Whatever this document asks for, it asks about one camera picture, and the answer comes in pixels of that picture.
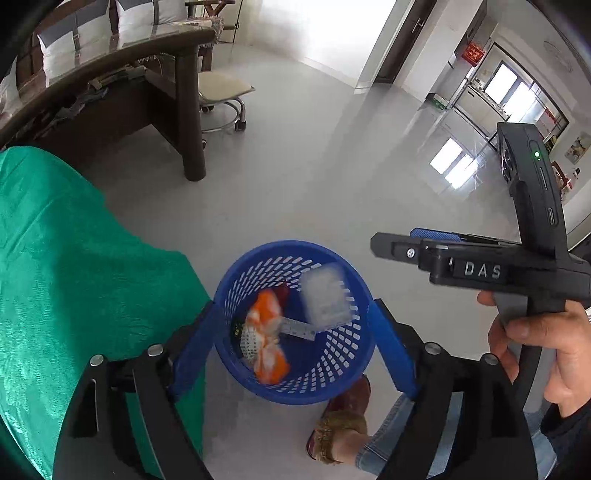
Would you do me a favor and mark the person's jeans leg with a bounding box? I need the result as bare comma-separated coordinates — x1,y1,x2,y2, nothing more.
355,394,559,480

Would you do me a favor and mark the orange snack wrapper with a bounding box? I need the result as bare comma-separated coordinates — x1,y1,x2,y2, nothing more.
245,290,291,385

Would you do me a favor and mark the white printed paper strip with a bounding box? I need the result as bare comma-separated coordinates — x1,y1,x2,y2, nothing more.
277,316,317,342

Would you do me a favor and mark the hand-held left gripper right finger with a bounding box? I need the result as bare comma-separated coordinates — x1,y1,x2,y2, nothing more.
367,298,539,480

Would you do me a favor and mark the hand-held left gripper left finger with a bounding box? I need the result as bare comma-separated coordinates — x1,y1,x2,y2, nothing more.
53,300,220,480

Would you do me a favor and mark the red furry slipper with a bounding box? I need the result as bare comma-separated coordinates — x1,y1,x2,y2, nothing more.
306,375,371,464

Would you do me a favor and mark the person's right forearm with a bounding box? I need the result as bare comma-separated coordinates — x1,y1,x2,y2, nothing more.
538,404,591,480

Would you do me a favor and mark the patterned sofa cover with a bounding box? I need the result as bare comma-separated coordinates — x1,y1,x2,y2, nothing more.
185,14,227,44

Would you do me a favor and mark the clear plastic box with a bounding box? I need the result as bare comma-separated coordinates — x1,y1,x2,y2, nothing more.
300,263,356,330

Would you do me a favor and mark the green tablecloth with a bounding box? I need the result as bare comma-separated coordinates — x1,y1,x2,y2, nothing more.
0,147,208,480

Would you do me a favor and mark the dark brown door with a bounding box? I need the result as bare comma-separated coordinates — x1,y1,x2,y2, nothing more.
374,0,439,84

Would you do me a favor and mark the blue plastic basket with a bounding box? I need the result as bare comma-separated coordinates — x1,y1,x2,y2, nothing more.
212,239,376,405

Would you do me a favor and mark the cream rolling stool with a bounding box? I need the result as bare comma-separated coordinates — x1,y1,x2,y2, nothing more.
198,71,256,151

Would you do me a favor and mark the wall poster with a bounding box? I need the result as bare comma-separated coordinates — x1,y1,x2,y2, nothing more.
566,131,591,164

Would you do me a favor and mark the dark wooden coffee table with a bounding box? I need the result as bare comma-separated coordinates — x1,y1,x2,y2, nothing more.
0,21,218,183

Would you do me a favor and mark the grey sofa pillow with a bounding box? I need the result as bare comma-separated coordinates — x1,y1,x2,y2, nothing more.
37,9,118,86
115,0,195,31

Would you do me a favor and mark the person's right hand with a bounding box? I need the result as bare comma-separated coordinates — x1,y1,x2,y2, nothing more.
477,291,591,407

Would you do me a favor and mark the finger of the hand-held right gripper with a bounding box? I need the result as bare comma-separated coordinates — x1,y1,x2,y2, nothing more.
370,232,428,271
410,227,522,245

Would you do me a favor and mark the red wall sign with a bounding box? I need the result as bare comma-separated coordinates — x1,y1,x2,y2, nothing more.
462,41,488,65

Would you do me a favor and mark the kitchen counter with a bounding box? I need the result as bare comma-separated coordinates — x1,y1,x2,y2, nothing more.
452,74,568,139

